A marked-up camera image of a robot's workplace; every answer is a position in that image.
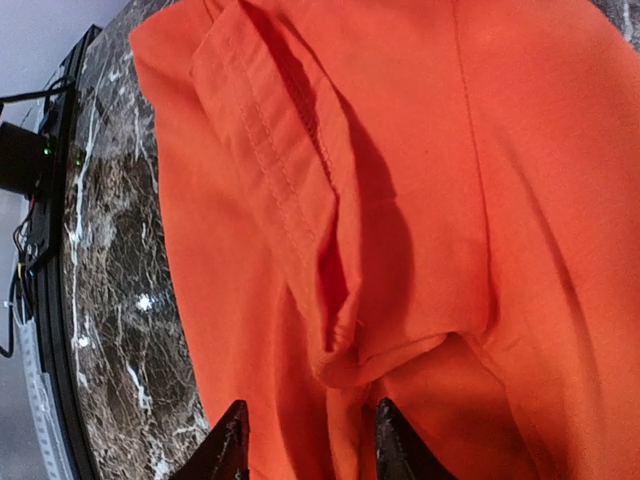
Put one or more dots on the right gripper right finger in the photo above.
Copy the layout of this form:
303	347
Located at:
401	454

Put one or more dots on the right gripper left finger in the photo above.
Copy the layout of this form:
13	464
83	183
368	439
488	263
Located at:
224	454

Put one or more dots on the red t-shirt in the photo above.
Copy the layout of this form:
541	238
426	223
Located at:
435	202

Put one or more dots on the white slotted cable duct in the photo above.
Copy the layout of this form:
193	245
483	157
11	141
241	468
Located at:
42	406

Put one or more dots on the black front rail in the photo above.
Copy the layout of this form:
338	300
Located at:
56	123

